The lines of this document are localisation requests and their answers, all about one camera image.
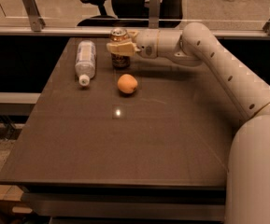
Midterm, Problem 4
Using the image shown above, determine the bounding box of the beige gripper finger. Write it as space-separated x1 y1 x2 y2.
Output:
127 30 139 43
107 39 140 57

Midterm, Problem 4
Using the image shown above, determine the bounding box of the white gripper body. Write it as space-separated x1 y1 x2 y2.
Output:
135 29 159 59

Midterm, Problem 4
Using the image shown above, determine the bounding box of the orange soda can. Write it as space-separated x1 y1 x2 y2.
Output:
110 27 130 69

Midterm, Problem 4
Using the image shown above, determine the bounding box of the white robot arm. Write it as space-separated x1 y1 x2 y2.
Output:
107 22 270 224

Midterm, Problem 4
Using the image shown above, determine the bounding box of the black office chair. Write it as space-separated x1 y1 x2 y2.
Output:
78 0 183 28

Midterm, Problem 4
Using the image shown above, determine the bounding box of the orange fruit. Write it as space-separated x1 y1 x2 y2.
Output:
117 74 138 94

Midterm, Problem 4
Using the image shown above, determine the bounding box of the clear plastic water bottle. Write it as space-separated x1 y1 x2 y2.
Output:
75 40 96 87

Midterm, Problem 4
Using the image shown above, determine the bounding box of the glass partition panel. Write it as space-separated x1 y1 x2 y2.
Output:
0 0 270 30

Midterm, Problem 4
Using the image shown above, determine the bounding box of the middle metal bracket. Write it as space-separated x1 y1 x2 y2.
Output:
149 0 161 29

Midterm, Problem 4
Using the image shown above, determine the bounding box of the left metal bracket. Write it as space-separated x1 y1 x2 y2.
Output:
22 0 45 32

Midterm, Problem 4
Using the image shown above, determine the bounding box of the grey table frame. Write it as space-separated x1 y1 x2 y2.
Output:
21 188 225 224

